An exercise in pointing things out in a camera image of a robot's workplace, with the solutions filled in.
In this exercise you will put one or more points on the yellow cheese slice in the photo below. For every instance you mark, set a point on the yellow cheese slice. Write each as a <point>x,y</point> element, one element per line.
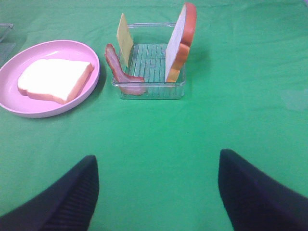
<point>124,39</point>

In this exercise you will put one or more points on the bacon strip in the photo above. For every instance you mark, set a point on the bacon strip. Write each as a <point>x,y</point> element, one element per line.
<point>120,76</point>

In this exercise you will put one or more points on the clear plastic tray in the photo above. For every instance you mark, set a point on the clear plastic tray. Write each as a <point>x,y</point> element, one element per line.
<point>5,47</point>
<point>147,60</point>

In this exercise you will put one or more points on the bread slice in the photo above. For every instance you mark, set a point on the bread slice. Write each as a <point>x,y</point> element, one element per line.
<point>180,42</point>
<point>57,80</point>

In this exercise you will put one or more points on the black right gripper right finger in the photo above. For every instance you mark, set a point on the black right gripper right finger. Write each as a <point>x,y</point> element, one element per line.
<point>256,202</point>

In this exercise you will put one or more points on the right clear plastic tray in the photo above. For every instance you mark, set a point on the right clear plastic tray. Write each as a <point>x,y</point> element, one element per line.
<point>147,60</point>

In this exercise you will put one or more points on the left clear plastic tray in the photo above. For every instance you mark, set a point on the left clear plastic tray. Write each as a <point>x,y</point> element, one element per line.
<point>5,47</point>

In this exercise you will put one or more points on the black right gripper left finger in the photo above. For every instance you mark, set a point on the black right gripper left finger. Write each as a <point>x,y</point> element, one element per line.
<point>67,205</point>

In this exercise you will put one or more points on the pink round plate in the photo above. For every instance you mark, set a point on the pink round plate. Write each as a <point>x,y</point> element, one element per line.
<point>12,100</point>

